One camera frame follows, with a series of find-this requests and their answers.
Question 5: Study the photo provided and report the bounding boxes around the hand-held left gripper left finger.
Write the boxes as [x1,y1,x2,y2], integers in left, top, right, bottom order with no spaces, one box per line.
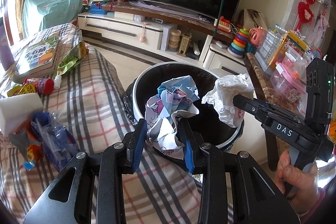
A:
[23,118,148,224]

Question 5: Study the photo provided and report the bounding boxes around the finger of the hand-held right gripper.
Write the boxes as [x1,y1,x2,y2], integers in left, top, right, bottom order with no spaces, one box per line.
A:
[232,93,307,124]

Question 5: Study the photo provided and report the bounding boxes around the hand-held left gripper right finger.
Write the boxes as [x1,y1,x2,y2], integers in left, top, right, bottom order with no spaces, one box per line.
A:
[176,119,301,224]

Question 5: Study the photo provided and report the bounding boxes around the white plastic bag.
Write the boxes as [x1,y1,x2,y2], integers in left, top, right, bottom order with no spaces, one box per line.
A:
[202,73,255,128]

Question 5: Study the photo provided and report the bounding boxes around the printed paper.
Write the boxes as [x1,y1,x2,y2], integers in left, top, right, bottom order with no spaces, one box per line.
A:
[145,75,200,160]

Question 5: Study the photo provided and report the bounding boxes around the black trash can white rim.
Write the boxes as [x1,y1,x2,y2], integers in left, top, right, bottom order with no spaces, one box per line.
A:
[122,62,244,153]

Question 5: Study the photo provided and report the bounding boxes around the blue plastic packaging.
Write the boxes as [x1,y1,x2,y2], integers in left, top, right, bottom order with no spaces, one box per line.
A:
[30,111,80,172]

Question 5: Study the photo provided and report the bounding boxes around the white foam block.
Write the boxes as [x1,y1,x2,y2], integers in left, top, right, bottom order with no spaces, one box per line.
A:
[0,93,44,135]

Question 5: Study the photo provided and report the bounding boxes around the person's right hand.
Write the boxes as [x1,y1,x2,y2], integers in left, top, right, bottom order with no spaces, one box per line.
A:
[275,149,327,216]

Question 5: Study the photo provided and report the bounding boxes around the brown marble side table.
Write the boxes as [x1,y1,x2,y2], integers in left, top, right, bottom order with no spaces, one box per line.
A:
[244,52,315,172]

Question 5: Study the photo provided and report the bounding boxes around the pink lid plastic box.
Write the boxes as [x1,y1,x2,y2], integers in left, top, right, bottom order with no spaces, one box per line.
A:
[270,61,307,104]

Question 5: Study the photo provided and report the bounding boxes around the yellow packet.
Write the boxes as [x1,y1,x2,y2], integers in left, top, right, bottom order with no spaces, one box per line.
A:
[268,30,310,69]

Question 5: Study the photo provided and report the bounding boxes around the plaid blanket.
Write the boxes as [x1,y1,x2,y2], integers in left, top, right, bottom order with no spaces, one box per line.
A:
[0,23,234,224]

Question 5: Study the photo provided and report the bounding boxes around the clear plastic organizer box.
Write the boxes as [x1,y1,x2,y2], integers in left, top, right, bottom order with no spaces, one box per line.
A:
[256,28,285,69]

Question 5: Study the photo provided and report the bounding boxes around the pink hanging garment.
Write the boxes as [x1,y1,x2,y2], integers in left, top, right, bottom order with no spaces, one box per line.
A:
[311,13,330,41]

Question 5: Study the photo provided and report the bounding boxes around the pink plastic toy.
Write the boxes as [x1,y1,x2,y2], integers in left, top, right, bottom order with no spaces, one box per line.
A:
[248,27,267,47]

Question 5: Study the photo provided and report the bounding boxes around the red toy telephone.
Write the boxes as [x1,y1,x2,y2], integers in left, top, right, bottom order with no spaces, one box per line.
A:
[219,16,233,33]

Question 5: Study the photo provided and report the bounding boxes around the beige bag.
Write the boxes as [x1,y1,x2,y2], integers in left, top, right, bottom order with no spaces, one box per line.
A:
[238,9,268,30]

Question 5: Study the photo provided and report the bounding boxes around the wooden abacus toy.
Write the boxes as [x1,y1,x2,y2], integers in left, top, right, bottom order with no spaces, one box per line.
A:
[178,32,192,56]

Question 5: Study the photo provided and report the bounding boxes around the stack of round containers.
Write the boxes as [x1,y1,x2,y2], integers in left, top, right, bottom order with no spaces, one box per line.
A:
[169,29,181,50]

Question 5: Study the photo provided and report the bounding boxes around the white box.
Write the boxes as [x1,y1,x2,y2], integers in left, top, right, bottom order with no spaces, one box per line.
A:
[160,23,177,51]

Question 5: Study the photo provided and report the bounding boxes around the green snack wrapper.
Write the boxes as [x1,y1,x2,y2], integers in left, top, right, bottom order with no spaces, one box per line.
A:
[54,42,88,79]

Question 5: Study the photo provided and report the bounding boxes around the white television cabinet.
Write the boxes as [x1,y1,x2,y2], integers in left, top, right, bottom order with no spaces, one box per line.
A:
[78,2,250,72]

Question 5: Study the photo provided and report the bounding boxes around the yellow snack wrapper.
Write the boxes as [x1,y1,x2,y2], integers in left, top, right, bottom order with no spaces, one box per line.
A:
[7,82,40,97]

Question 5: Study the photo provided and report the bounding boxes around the children's picture book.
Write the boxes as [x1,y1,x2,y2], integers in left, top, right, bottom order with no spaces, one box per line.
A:
[10,30,62,83]

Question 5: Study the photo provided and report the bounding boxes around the blue toy cash register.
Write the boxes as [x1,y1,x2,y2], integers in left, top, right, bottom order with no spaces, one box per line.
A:
[89,2,109,14]

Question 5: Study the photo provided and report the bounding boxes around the teal cloth covered furniture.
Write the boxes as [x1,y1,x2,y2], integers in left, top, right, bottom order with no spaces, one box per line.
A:
[21,0,86,31]

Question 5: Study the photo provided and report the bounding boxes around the rainbow stacking ring toy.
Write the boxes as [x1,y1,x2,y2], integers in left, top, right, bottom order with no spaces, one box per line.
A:
[227,27,250,58]

